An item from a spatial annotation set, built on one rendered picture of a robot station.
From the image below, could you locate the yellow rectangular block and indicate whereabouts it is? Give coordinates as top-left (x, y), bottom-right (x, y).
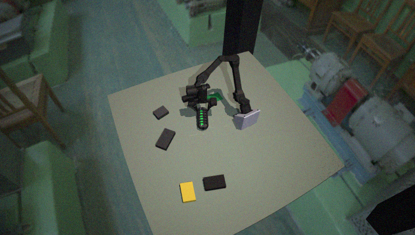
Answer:
top-left (180, 182), bottom-right (196, 203)

